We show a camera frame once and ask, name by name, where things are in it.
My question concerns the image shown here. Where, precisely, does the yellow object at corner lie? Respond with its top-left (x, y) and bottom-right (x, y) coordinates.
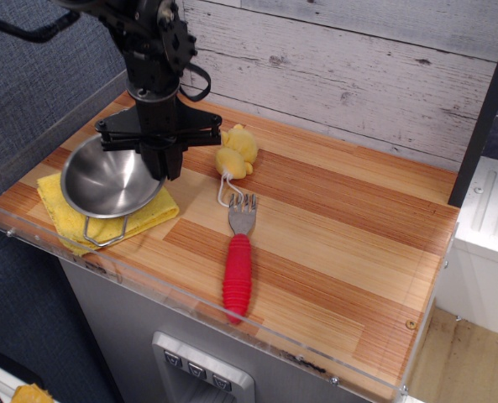
top-left (10, 384), bottom-right (55, 403)

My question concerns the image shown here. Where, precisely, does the clear acrylic table guard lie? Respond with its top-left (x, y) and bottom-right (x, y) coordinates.
top-left (0, 58), bottom-right (460, 403)

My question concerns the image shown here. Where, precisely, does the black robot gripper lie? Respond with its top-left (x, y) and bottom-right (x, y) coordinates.
top-left (95, 94), bottom-right (222, 181)

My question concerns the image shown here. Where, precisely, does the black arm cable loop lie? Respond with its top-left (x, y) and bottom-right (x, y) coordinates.
top-left (176, 62), bottom-right (212, 102)

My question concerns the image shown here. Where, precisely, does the silver button control panel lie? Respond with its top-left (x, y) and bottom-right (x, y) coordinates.
top-left (152, 331), bottom-right (256, 402)

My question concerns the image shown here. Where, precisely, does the black right vertical post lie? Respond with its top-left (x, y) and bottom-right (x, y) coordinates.
top-left (448, 61), bottom-right (498, 207)

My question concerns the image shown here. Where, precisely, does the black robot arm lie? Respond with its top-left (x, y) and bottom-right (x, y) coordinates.
top-left (58, 1), bottom-right (222, 181)

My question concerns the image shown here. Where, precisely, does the yellow folded cloth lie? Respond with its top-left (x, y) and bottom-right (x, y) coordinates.
top-left (38, 173), bottom-right (180, 256)

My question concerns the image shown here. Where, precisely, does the grey toy cabinet front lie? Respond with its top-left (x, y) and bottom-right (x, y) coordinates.
top-left (61, 261), bottom-right (363, 402)

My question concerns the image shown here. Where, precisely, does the yellow plush duck toy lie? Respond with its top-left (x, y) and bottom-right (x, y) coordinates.
top-left (215, 124), bottom-right (259, 180)

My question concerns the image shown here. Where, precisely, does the black braided cable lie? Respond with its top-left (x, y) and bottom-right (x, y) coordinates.
top-left (0, 10), bottom-right (81, 43)

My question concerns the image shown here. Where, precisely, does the small steel pot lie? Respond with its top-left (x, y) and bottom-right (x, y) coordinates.
top-left (60, 134), bottom-right (165, 248)

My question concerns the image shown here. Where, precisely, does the red handled metal fork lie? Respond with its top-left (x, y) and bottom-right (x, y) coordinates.
top-left (223, 194), bottom-right (257, 324)

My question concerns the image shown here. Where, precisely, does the white ridged appliance top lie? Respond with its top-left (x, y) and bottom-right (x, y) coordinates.
top-left (456, 157), bottom-right (498, 253)

